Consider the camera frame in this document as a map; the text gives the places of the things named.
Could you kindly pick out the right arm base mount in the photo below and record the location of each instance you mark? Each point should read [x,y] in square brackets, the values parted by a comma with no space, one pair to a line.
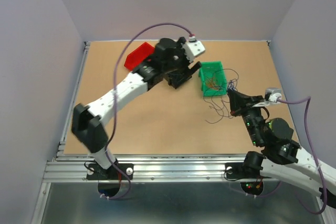
[240,170]

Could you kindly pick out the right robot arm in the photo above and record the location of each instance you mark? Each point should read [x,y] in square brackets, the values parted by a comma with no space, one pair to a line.
[281,157]

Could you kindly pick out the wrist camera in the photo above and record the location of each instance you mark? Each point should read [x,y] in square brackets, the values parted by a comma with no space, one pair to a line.
[272,95]
[193,48]

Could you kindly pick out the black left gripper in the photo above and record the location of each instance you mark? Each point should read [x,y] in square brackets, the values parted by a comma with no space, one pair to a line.
[179,50]

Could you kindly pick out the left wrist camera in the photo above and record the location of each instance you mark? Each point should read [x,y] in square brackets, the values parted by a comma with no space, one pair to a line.
[193,48]

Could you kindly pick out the green plastic bin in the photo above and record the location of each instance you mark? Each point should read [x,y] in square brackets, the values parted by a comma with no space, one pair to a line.
[213,79]

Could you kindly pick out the black plastic bin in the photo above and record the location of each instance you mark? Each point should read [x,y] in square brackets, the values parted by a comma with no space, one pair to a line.
[177,77]

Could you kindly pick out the red plastic bin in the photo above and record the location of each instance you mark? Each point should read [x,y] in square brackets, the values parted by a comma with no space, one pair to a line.
[138,55]

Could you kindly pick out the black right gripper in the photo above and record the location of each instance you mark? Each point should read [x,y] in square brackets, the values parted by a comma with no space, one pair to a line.
[238,100]

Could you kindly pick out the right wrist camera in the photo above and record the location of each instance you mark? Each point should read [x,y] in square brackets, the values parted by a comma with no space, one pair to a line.
[272,95]

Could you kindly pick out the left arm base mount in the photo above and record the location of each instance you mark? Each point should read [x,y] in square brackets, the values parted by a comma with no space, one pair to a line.
[96,172]

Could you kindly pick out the aluminium table frame rail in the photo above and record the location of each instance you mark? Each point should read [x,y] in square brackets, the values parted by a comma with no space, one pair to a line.
[164,133]

